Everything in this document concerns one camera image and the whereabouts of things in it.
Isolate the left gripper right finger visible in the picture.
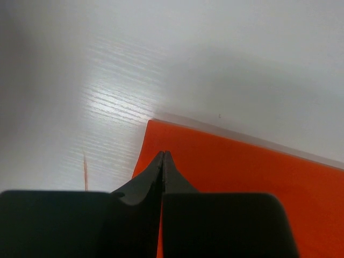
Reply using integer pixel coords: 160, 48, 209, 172
162, 152, 299, 257

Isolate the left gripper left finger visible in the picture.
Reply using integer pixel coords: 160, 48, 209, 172
1, 152, 164, 257

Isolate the orange t shirt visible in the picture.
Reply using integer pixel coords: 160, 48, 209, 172
134, 120, 343, 257

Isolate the loose orange thread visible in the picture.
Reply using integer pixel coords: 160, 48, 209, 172
83, 152, 89, 191

